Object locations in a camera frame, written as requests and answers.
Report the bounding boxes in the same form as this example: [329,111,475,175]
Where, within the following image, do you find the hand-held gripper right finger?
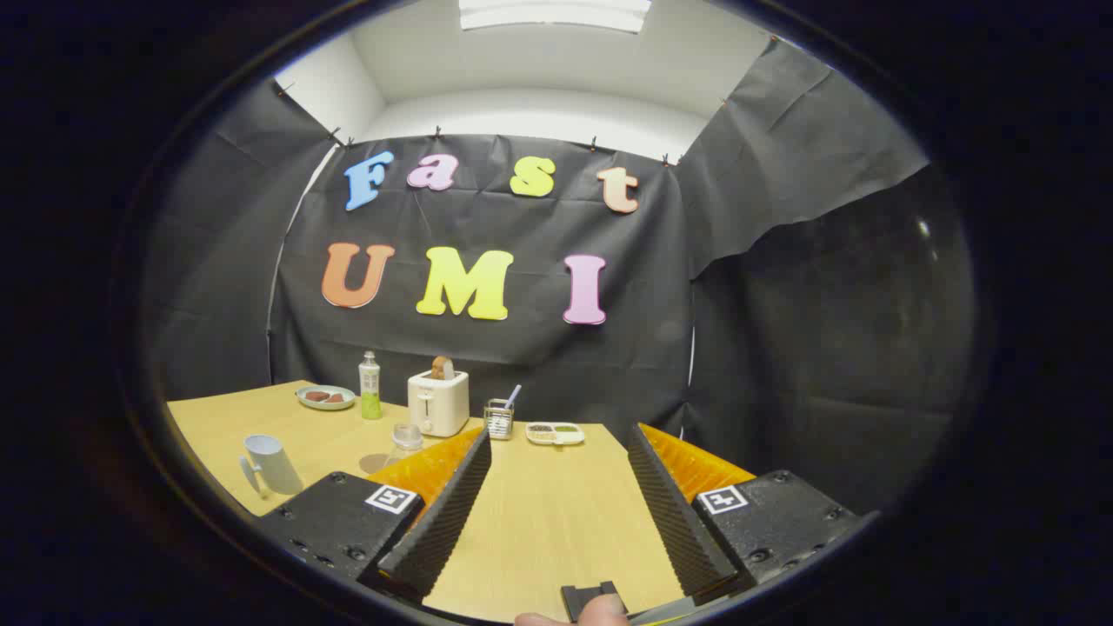
[627,423,860,608]

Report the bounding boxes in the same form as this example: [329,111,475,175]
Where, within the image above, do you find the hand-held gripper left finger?
[257,426,494,604]

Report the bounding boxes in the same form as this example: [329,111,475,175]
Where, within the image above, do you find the white cup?
[239,433,305,501]

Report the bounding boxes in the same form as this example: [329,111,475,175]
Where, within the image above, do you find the capped white green bottle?
[358,350,383,421]

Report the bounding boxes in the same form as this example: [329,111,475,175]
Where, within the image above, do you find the wooden table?
[165,380,757,624]

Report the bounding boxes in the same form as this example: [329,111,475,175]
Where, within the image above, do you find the white toaster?
[407,370,471,438]

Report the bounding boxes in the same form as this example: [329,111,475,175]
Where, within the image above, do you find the white divided dish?
[524,422,586,447]

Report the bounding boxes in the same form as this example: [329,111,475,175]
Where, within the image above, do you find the pale green plate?
[296,384,357,411]

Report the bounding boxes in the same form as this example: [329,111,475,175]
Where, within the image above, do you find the ceiling light panel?
[458,0,653,34]

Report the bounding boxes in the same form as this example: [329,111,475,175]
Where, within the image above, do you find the wire mesh holder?
[483,398,516,441]

